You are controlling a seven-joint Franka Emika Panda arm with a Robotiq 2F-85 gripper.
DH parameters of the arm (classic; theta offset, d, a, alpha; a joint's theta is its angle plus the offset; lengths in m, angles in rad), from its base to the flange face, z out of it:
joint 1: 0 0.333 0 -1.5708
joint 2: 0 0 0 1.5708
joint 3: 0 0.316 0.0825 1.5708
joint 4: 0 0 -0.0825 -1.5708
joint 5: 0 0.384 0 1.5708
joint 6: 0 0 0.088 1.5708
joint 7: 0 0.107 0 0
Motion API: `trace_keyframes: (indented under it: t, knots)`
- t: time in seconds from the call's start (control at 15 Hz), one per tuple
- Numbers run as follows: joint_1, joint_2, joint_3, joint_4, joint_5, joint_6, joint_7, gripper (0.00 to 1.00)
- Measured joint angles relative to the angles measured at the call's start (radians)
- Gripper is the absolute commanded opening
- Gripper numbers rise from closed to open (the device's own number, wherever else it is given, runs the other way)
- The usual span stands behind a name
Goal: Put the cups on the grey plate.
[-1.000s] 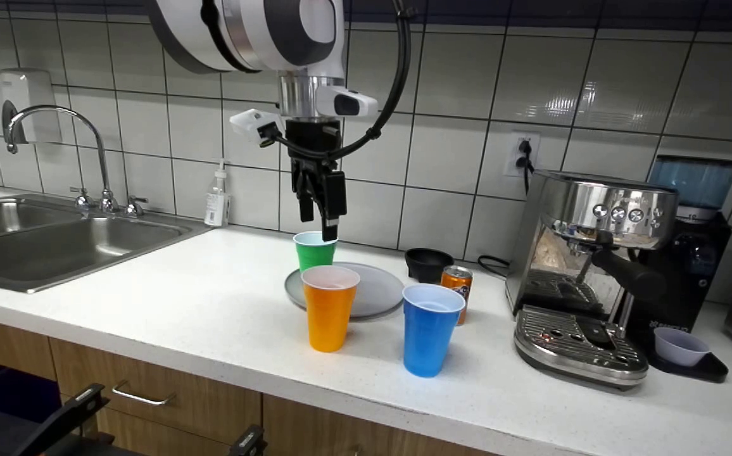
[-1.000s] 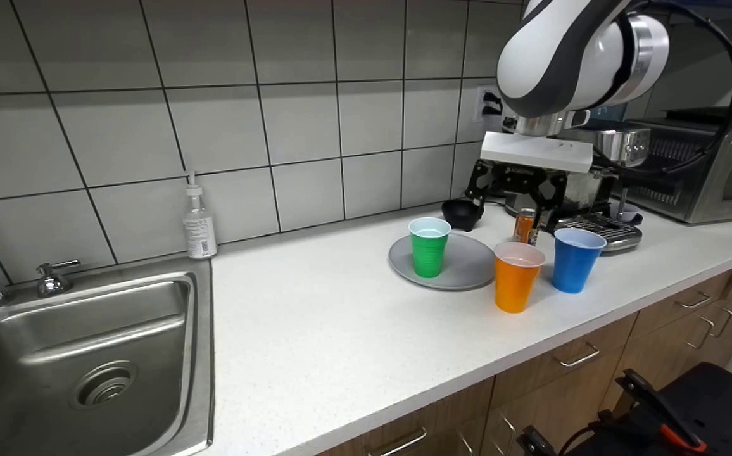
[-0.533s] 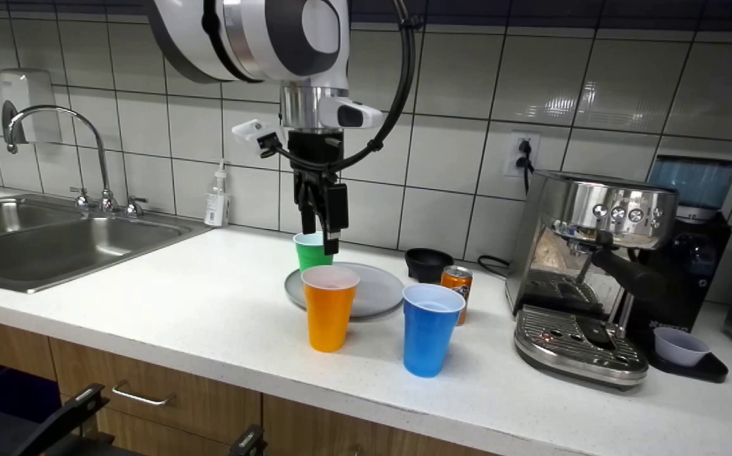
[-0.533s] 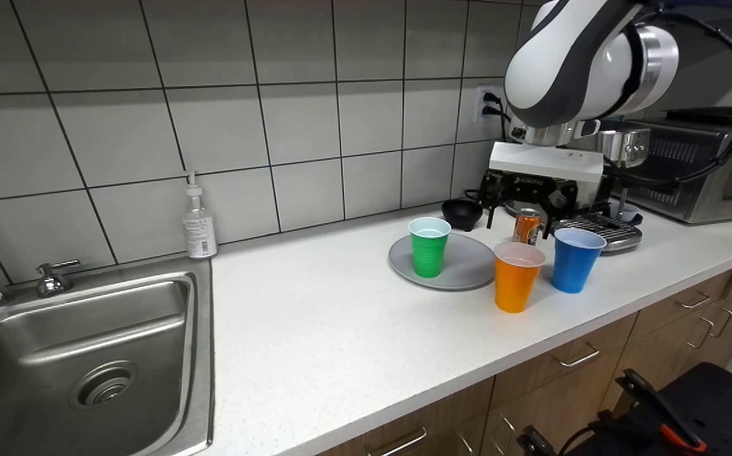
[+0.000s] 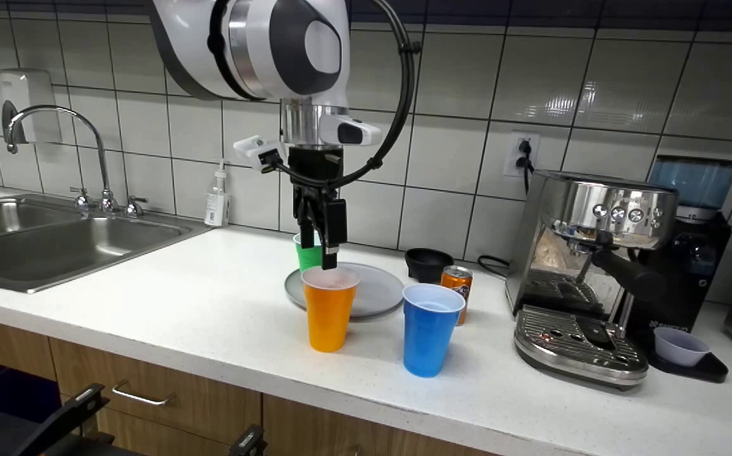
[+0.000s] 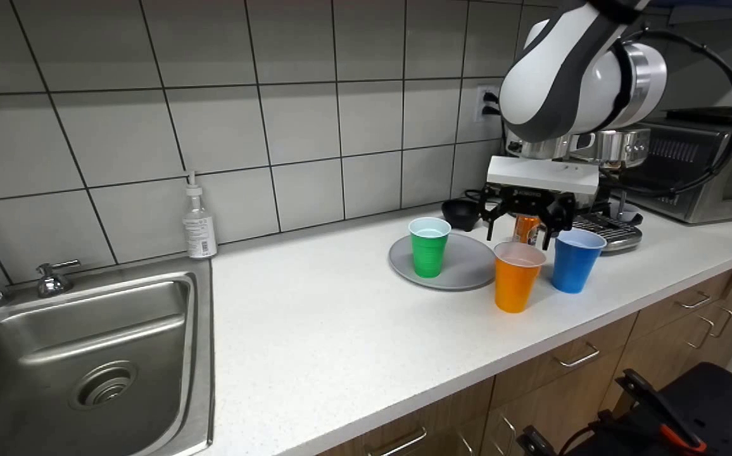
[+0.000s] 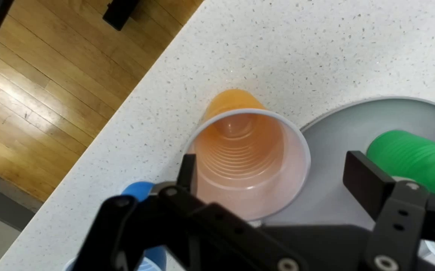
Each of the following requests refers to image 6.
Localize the green plastic cup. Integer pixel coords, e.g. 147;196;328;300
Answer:
406;216;453;281

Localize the stainless steel sink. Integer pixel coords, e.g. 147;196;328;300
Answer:
0;262;215;456

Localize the stainless espresso machine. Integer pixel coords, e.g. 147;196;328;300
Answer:
564;124;654;257

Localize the blue plastic cup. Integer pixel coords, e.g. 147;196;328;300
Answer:
549;225;611;296

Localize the clear soap pump bottle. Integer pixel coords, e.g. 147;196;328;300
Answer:
180;173;220;262

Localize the orange soda can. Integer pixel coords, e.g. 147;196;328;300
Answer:
512;214;544;249

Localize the grey round plate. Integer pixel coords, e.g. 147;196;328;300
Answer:
384;229;501;294

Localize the orange plastic cup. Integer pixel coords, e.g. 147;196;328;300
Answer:
491;240;548;318

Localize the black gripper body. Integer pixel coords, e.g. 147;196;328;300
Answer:
503;186;559;216

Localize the black cart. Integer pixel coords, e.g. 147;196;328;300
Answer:
515;363;732;456

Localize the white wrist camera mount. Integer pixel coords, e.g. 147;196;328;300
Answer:
483;152;602;209

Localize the wall power outlet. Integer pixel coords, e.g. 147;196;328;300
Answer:
475;87;503;121

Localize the chrome faucet handle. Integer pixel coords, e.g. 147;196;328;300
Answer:
33;259;83;300

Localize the small black bowl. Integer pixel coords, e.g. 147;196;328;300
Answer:
441;199;486;233

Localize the wooden base cabinet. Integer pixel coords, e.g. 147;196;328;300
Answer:
316;250;732;456

